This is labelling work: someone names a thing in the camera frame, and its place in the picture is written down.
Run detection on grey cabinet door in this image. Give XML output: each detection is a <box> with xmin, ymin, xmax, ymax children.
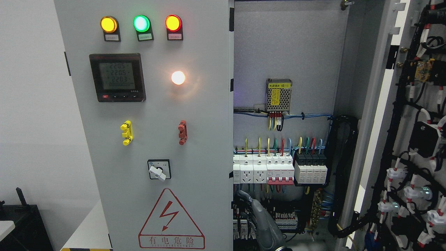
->
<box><xmin>54</xmin><ymin>0</ymin><xmax>234</xmax><ymax>251</ymax></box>
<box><xmin>353</xmin><ymin>0</ymin><xmax>445</xmax><ymax>251</ymax></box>

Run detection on black corrugated cable conduit right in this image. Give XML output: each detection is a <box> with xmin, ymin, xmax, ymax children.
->
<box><xmin>324</xmin><ymin>115</ymin><xmax>359</xmax><ymax>239</ymax></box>

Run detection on yellow indicator light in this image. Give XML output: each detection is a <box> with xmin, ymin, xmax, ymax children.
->
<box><xmin>100</xmin><ymin>16</ymin><xmax>121</xmax><ymax>42</ymax></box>

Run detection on red handle circuit breaker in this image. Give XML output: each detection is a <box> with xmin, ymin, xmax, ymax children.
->
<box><xmin>266</xmin><ymin>155</ymin><xmax>294</xmax><ymax>185</ymax></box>

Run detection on white glowing indicator light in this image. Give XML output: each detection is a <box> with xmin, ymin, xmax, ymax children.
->
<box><xmin>171</xmin><ymin>70</ymin><xmax>185</xmax><ymax>85</ymax></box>

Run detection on white power socket modules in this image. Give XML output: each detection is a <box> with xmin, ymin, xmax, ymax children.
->
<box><xmin>233</xmin><ymin>154</ymin><xmax>268</xmax><ymax>184</ymax></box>

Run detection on white rotary selector switch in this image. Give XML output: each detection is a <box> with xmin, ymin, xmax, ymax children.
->
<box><xmin>147</xmin><ymin>159</ymin><xmax>171</xmax><ymax>181</ymax></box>

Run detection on black digital power meter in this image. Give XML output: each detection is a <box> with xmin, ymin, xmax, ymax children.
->
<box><xmin>89</xmin><ymin>53</ymin><xmax>146</xmax><ymax>102</ymax></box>

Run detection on metal mesh power supply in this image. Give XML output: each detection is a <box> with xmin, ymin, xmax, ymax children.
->
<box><xmin>265</xmin><ymin>78</ymin><xmax>292</xmax><ymax>112</ymax></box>

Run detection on red indicator light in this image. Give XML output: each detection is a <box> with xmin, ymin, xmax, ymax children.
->
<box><xmin>165</xmin><ymin>15</ymin><xmax>183</xmax><ymax>41</ymax></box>

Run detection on black surge protector module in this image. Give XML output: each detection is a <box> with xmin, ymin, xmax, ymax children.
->
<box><xmin>293</xmin><ymin>151</ymin><xmax>328</xmax><ymax>186</ymax></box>

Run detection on green indicator light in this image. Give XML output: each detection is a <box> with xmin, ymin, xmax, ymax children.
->
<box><xmin>133</xmin><ymin>15</ymin><xmax>154</xmax><ymax>41</ymax></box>

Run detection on red electric hazard sticker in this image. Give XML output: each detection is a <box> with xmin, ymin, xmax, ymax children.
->
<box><xmin>138</xmin><ymin>188</ymin><xmax>205</xmax><ymax>250</ymax></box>

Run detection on black box at left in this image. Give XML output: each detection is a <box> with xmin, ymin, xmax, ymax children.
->
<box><xmin>0</xmin><ymin>188</ymin><xmax>53</xmax><ymax>251</ymax></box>

